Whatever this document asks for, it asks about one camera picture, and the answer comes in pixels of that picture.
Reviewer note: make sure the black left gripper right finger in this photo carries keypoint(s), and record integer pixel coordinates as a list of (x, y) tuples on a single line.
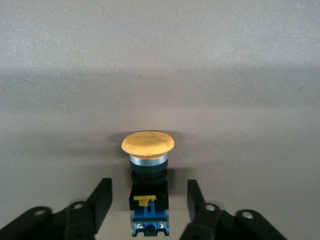
[(197, 212)]

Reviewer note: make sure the yellow mushroom push button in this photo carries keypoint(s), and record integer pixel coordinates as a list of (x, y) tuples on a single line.
[(147, 145)]

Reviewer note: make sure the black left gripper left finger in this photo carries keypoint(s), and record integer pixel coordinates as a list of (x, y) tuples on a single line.
[(100, 205)]

